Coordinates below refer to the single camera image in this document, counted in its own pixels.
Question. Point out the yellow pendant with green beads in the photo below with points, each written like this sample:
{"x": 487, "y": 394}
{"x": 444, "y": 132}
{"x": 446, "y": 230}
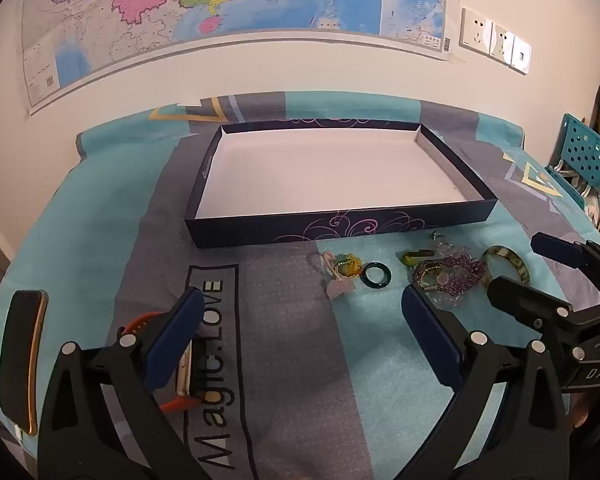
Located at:
{"x": 351, "y": 269}

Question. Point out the person's right hand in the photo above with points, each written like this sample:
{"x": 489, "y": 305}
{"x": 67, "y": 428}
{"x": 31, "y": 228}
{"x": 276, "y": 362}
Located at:
{"x": 587, "y": 407}

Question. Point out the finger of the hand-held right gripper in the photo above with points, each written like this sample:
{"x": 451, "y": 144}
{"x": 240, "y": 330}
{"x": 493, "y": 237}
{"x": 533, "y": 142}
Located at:
{"x": 520, "y": 305}
{"x": 555, "y": 250}

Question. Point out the white wall socket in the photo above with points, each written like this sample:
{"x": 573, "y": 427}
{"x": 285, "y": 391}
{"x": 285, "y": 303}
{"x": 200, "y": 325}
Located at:
{"x": 501, "y": 41}
{"x": 475, "y": 30}

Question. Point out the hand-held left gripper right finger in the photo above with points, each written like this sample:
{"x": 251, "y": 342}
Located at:
{"x": 430, "y": 340}

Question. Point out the black smartphone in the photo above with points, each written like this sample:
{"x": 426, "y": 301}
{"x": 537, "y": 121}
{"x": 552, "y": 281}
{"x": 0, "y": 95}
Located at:
{"x": 22, "y": 360}

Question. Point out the teal grey printed blanket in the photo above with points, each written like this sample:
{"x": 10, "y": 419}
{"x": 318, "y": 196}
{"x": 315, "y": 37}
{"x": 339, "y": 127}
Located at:
{"x": 290, "y": 360}

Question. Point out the dark blue box tray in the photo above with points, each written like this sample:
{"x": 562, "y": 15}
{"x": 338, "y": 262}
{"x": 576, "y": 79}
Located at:
{"x": 330, "y": 170}

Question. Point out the white wall switch panel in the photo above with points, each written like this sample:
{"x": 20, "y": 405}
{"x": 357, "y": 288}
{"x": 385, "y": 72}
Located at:
{"x": 521, "y": 53}

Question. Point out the orange smartwatch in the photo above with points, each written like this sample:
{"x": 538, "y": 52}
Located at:
{"x": 184, "y": 370}

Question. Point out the tortoiseshell bangle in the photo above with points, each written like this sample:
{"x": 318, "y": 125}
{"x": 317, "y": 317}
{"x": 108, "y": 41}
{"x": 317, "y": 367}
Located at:
{"x": 515, "y": 259}

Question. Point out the wall map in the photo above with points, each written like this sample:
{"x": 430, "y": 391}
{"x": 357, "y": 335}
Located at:
{"x": 230, "y": 0}

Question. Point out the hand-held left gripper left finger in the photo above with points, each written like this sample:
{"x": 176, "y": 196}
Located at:
{"x": 172, "y": 340}

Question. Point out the teal perforated basket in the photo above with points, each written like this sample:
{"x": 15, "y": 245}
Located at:
{"x": 580, "y": 145}

